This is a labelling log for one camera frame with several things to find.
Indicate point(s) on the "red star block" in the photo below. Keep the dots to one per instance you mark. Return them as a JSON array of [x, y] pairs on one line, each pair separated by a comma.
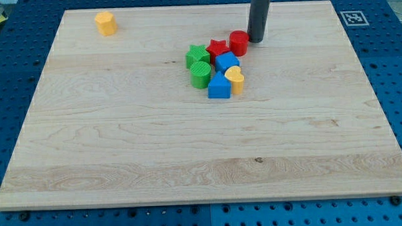
[[216, 48]]

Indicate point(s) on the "blue cube block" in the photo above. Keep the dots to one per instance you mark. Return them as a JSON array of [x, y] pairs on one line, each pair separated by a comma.
[[224, 61]]

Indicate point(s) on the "white fiducial marker tag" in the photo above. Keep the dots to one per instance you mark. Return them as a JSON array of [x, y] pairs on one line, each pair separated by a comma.
[[354, 18]]

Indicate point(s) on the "yellow heart block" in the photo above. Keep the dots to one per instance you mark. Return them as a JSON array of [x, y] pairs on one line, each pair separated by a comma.
[[236, 78]]

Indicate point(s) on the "yellow hexagon block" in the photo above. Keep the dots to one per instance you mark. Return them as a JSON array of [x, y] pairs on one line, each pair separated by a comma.
[[105, 23]]

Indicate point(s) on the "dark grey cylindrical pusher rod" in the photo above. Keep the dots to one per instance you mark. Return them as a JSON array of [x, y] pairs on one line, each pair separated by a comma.
[[257, 20]]

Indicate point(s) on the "green star block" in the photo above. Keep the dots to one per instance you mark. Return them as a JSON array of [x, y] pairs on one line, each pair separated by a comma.
[[197, 54]]

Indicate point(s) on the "green cylinder block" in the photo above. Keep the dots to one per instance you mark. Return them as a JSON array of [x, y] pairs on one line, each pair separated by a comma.
[[200, 74]]

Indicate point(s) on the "blue triangle block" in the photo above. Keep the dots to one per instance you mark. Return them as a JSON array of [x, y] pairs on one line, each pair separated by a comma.
[[219, 87]]

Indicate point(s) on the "wooden board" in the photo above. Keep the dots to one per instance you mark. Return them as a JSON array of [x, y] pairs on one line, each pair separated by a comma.
[[115, 122]]

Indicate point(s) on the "red cylinder block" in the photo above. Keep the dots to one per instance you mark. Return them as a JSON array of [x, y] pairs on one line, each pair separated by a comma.
[[238, 42]]

